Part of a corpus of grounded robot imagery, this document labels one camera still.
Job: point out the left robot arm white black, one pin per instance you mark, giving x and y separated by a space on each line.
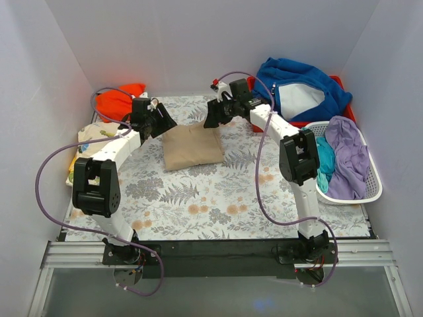
96 189

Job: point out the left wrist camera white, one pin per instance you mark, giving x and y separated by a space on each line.
153 104

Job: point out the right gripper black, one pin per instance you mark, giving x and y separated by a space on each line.
220 112

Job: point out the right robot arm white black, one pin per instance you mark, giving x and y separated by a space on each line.
298 158

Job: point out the purple t shirt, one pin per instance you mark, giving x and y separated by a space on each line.
351 162

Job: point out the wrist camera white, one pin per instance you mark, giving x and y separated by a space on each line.
153 104
221 89

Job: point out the red plastic tray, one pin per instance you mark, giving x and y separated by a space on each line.
348 113

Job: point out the orange folded t shirt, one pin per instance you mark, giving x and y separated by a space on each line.
116 104

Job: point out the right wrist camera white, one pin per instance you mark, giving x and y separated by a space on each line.
221 89

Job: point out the teal t shirt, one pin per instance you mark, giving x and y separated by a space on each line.
327 163

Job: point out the white perforated laundry basket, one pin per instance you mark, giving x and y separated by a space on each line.
373 183

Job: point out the dinosaur print folded t shirt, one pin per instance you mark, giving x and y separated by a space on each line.
93 131

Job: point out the blue white hoodie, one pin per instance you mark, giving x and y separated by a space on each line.
301 92

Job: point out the beige t shirt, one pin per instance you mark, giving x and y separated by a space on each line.
185 146

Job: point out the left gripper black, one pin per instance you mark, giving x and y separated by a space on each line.
156 121

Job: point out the floral table cloth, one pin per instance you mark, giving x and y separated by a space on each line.
245 196

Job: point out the aluminium frame rail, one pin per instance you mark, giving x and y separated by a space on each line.
63 255

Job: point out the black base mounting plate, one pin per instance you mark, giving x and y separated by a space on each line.
218 258

